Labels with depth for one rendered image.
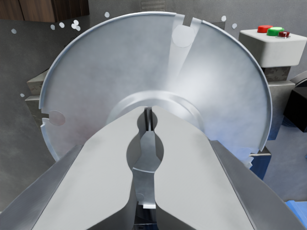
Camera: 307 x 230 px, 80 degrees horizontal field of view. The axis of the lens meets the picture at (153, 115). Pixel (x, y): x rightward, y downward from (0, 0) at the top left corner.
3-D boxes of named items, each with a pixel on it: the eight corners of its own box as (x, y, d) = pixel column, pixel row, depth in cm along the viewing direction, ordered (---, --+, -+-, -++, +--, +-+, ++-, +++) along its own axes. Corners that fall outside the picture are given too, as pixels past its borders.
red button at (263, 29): (256, 25, 41) (262, 27, 38) (268, 24, 40) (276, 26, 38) (254, 31, 41) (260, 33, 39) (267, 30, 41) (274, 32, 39)
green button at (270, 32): (265, 28, 37) (272, 29, 35) (279, 27, 37) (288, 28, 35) (263, 34, 38) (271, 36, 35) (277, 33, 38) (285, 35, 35)
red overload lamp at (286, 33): (273, 31, 35) (281, 33, 33) (287, 30, 35) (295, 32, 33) (272, 37, 35) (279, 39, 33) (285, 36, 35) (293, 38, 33)
